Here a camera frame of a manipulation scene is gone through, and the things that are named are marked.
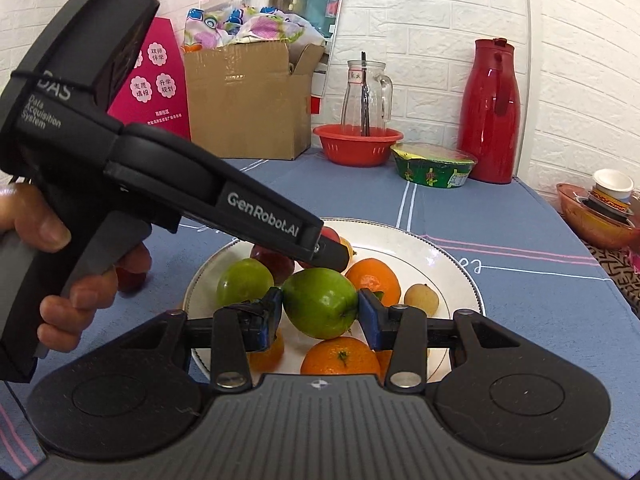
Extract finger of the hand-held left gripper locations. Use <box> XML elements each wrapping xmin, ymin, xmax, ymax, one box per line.
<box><xmin>298</xmin><ymin>236</ymin><xmax>351</xmax><ymax>274</ymax></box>

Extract pink tote bag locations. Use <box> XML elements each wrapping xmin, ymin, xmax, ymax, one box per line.
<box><xmin>106</xmin><ymin>16</ymin><xmax>192</xmax><ymax>142</ymax></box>

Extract floral cloth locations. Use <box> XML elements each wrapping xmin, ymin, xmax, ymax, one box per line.
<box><xmin>183</xmin><ymin>3</ymin><xmax>327</xmax><ymax>55</ymax></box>

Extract red plastic basket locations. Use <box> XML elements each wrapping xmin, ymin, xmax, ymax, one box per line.
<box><xmin>313</xmin><ymin>124</ymin><xmax>404</xmax><ymax>168</ymax></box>

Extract metal spoon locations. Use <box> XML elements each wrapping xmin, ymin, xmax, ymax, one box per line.
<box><xmin>360</xmin><ymin>51</ymin><xmax>372</xmax><ymax>137</ymax></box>

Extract orange-brown bowl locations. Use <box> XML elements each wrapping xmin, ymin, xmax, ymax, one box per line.
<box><xmin>556</xmin><ymin>182</ymin><xmax>640</xmax><ymax>252</ymax></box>

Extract glass jug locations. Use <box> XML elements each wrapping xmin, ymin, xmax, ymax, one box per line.
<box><xmin>340</xmin><ymin>60</ymin><xmax>394</xmax><ymax>137</ymax></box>

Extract red thermos jug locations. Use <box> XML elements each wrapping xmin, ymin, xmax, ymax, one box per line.
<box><xmin>455</xmin><ymin>37</ymin><xmax>520</xmax><ymax>185</ymax></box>

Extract wall calendar poster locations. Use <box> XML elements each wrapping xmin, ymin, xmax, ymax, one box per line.
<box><xmin>200</xmin><ymin>0</ymin><xmax>344</xmax><ymax>115</ymax></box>

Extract person's left hand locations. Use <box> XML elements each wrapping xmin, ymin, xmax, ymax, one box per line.
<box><xmin>0</xmin><ymin>182</ymin><xmax>152</xmax><ymax>361</ymax></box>

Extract medium orange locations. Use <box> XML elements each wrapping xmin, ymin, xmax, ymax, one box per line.
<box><xmin>247</xmin><ymin>327</ymin><xmax>285</xmax><ymax>374</ymax></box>

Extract brown patterned cloth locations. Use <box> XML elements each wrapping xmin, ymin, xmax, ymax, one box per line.
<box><xmin>589</xmin><ymin>244</ymin><xmax>640</xmax><ymax>313</ymax></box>

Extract dark purple plum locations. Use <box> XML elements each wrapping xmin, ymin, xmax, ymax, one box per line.
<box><xmin>115</xmin><ymin>266</ymin><xmax>149</xmax><ymax>294</ymax></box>

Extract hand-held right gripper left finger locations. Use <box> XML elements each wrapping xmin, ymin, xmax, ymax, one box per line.
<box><xmin>117</xmin><ymin>287</ymin><xmax>286</xmax><ymax>392</ymax></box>

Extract tan longan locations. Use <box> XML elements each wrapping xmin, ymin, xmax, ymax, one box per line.
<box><xmin>403</xmin><ymin>283</ymin><xmax>441</xmax><ymax>314</ymax></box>

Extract small orange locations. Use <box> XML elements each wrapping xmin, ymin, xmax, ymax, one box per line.
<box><xmin>374</xmin><ymin>349</ymin><xmax>397</xmax><ymax>382</ymax></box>

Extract green instant noodle bowl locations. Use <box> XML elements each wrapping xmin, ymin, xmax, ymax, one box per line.
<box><xmin>390</xmin><ymin>142</ymin><xmax>478</xmax><ymax>190</ymax></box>

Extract white wall pipe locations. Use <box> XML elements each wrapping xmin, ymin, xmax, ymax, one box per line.
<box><xmin>519</xmin><ymin>0</ymin><xmax>540</xmax><ymax>177</ymax></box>

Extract cardboard box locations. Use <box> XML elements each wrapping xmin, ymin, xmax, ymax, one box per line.
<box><xmin>182</xmin><ymin>40</ymin><xmax>327</xmax><ymax>162</ymax></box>

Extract green apple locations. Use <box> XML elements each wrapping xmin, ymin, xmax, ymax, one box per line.
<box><xmin>215</xmin><ymin>258</ymin><xmax>275</xmax><ymax>309</ymax></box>
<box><xmin>281</xmin><ymin>267</ymin><xmax>359</xmax><ymax>340</ymax></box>

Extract white plate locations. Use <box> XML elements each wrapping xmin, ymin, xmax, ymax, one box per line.
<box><xmin>182</xmin><ymin>217</ymin><xmax>487</xmax><ymax>387</ymax></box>

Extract dark patterned small dish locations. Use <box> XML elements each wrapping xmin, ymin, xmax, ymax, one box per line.
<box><xmin>582</xmin><ymin>187</ymin><xmax>635</xmax><ymax>222</ymax></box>

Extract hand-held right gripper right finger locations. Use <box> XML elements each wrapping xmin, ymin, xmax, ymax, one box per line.
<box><xmin>356</xmin><ymin>288</ymin><xmax>523</xmax><ymax>392</ymax></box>

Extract dark red plum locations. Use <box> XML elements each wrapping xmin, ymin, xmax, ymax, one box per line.
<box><xmin>249</xmin><ymin>243</ymin><xmax>296</xmax><ymax>287</ymax></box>

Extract blue striped tablecloth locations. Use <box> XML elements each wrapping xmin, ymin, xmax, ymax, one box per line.
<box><xmin>0</xmin><ymin>147</ymin><xmax>640</xmax><ymax>466</ymax></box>

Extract large orange with leaf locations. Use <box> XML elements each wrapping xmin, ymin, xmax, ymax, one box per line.
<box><xmin>345</xmin><ymin>257</ymin><xmax>403</xmax><ymax>309</ymax></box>

